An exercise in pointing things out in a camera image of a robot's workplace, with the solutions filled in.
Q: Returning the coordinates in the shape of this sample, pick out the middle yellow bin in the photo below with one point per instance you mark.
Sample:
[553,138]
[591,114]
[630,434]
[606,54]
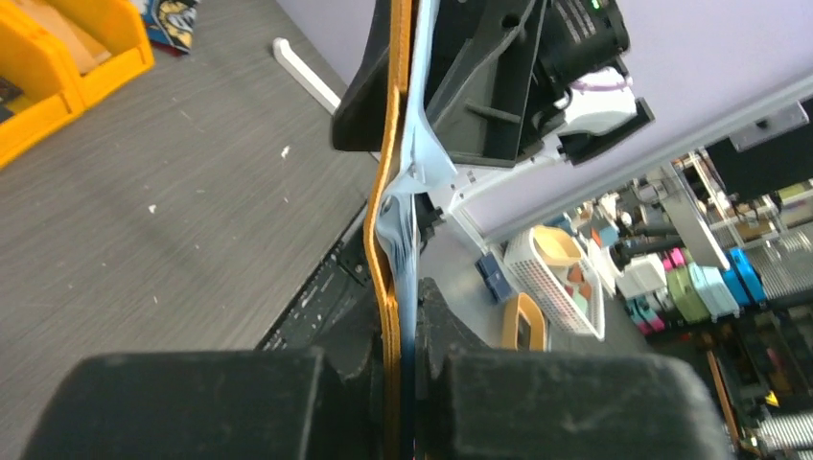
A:
[35,62]

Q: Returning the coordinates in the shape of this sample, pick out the right yellow bin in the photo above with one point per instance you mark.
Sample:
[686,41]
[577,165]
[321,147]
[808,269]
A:
[101,45]

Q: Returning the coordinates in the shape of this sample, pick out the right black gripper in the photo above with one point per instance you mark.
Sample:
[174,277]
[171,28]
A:
[498,69]

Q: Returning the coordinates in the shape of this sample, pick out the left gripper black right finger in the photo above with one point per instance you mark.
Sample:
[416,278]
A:
[478,402]

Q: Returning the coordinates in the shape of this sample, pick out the white perforated basket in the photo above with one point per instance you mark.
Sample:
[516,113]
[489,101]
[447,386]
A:
[550,266]

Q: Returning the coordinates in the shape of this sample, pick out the yellow card holder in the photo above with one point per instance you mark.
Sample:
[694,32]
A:
[412,161]

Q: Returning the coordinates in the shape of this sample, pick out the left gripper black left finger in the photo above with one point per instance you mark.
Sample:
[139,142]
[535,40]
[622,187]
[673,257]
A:
[309,402]

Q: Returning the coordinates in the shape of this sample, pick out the colourful comic print shorts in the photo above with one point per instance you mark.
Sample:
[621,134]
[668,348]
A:
[169,23]

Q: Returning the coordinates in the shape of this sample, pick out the pastel toy suitcases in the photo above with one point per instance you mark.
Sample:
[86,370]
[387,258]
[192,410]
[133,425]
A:
[694,293]

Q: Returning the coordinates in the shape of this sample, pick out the tan oval wooden tray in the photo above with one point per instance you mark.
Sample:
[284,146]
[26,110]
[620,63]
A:
[524,326]

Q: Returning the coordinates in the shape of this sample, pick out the yellow bin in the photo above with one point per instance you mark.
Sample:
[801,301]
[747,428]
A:
[35,62]
[101,45]

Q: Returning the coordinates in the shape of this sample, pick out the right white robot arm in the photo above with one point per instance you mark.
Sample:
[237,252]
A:
[601,112]

